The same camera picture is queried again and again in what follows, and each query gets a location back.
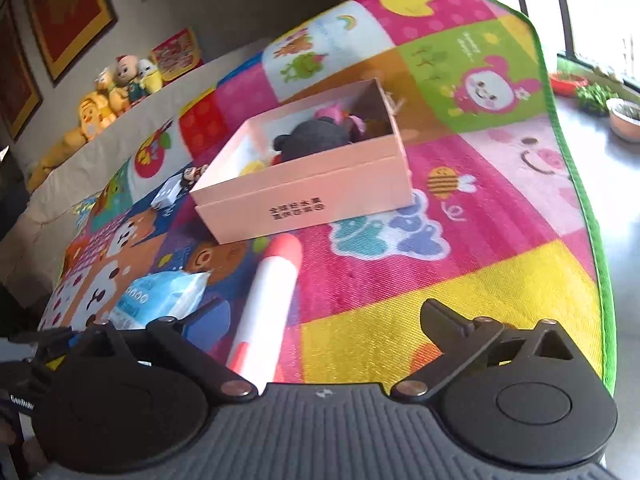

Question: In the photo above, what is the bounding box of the blue tissue pack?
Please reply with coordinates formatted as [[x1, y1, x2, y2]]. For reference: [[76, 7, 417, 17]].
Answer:
[[108, 270, 209, 330]]

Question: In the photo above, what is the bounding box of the white red toy rocket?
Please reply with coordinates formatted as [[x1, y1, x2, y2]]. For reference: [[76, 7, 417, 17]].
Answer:
[[227, 233, 303, 393]]

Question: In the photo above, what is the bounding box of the black plush toy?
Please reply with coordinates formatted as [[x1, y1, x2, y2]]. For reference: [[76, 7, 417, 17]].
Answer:
[[272, 117, 352, 162]]

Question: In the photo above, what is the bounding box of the colourful cartoon play mat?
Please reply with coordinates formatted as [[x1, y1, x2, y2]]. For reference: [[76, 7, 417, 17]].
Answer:
[[40, 0, 616, 388]]

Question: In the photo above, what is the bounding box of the grey sofa cushion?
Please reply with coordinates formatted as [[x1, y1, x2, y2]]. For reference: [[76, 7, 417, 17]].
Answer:
[[1, 38, 268, 308]]

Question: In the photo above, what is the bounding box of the small white figure box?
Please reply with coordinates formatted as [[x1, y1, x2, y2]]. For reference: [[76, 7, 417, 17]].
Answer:
[[151, 165, 208, 210]]

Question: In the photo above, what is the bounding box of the yellow plush toy pile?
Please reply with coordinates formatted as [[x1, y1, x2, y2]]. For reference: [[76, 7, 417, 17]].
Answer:
[[26, 91, 116, 194]]

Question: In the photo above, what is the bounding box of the pink round toy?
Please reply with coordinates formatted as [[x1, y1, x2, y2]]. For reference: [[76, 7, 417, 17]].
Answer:
[[314, 104, 367, 142]]

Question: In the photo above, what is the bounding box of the baby doll toy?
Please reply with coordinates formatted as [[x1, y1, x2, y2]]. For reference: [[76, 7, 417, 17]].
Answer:
[[115, 54, 146, 106]]

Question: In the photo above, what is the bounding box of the green leafy plant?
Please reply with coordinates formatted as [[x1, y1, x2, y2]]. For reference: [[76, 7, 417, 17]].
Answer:
[[575, 82, 618, 117]]

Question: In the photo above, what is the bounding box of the red flower pot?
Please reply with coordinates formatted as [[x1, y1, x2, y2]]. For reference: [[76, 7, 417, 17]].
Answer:
[[549, 72, 589, 98]]

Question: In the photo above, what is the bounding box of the pink flower pot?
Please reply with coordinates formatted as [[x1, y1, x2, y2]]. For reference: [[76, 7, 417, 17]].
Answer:
[[606, 98, 640, 144]]

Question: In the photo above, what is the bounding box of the red picture book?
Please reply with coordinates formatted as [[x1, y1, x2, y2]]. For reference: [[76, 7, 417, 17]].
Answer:
[[150, 27, 204, 84]]

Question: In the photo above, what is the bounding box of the gold framed red picture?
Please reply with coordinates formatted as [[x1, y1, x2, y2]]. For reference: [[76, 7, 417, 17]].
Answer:
[[24, 0, 117, 84]]

